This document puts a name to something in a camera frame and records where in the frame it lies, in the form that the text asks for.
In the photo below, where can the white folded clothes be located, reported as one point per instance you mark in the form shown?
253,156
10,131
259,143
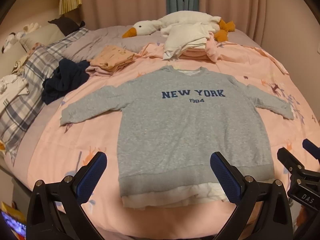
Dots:
185,37

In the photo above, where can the grey printed sweatshirt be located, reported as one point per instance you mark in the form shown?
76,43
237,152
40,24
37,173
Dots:
175,130

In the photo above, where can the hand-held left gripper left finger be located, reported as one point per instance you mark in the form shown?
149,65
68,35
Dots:
91,177

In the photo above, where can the black and white plush toy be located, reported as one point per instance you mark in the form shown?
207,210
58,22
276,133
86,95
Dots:
10,40

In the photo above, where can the pink printed duvet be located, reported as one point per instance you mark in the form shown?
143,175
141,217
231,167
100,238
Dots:
87,130

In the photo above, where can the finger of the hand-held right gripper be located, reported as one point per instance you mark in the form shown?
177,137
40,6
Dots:
287,158
311,147

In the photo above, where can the white goose plush toy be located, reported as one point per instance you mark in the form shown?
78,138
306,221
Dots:
147,27

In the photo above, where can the pale pink folded garment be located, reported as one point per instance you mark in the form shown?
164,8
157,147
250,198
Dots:
100,72

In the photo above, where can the cartoon face cushion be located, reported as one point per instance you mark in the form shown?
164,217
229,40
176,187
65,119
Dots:
18,63

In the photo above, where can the small white plush toy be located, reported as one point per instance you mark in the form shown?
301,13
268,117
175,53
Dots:
27,27

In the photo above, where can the colourful packet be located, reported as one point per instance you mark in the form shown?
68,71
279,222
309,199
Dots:
12,227

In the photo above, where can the dark brown pillow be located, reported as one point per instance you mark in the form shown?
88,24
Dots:
66,26

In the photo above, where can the white printed garment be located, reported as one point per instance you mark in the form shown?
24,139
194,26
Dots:
10,90

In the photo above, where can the orange printed folded garment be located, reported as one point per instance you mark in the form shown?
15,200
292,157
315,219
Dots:
112,56

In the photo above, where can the pink folded clothes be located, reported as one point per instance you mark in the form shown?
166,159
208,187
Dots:
195,53

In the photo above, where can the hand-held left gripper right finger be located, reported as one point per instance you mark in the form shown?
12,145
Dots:
225,180

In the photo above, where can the plaid pillow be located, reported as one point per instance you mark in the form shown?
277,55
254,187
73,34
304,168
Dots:
37,62

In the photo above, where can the navy crumpled garment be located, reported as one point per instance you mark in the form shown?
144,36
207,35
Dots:
62,80

